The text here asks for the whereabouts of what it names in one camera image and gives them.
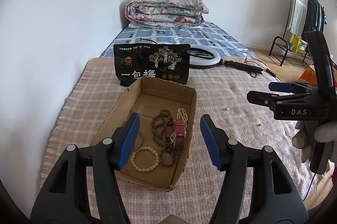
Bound small pearl bracelet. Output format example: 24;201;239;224
176;108;189;123

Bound pale jade bead bracelet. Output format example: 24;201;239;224
130;145;161;173

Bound red strap wristwatch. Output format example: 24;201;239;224
172;119;187;149

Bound brown wooden bead necklace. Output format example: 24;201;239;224
150;108;177;168

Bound white gloved hand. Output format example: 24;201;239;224
292;121;337;164

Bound orange gift box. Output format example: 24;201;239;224
299;63;337;87

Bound black folded tripod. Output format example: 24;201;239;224
223;60;263;74

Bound black clothes rack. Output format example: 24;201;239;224
268;0;326;67

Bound yellow green box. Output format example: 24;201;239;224
288;35;307;55

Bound pink plaid blanket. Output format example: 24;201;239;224
39;56;330;224

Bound striped hanging cloth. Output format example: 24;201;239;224
287;0;308;36

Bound dark hanging clothes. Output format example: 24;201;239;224
303;0;327;32

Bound blue checked bed sheet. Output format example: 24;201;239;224
101;22;256;58

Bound open cardboard box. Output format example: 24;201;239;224
91;77;197;192

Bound black snack bag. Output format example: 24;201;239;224
114;43;191;87

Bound folded floral quilt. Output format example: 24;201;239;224
124;0;209;27

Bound white ring light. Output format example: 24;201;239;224
189;45;222;69

